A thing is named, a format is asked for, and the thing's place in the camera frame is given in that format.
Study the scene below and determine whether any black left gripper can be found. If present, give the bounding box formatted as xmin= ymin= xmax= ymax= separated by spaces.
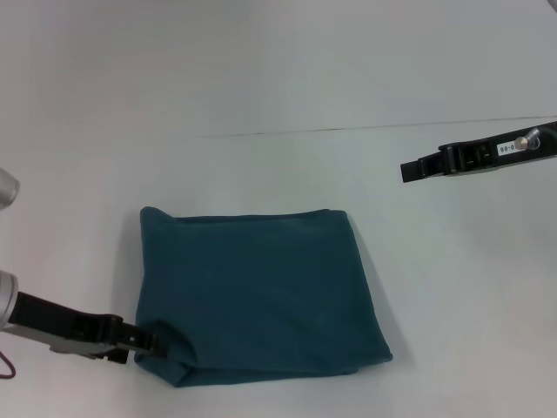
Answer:
xmin=3 ymin=290 xmax=171 ymax=365

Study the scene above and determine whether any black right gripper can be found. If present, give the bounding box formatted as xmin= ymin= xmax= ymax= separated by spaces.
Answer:
xmin=399 ymin=119 xmax=557 ymax=184

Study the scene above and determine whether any teal blue shirt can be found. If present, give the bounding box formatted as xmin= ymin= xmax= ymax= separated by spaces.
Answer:
xmin=133 ymin=206 xmax=395 ymax=388

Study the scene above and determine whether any clear right gripper plug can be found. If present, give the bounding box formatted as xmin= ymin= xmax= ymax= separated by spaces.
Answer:
xmin=514 ymin=133 xmax=541 ymax=152

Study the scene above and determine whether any red left arm cable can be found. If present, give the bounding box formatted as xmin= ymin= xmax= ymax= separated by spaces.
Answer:
xmin=0 ymin=347 xmax=17 ymax=380

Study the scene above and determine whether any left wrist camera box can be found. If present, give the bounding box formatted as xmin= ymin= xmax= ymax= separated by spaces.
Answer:
xmin=0 ymin=167 xmax=22 ymax=212

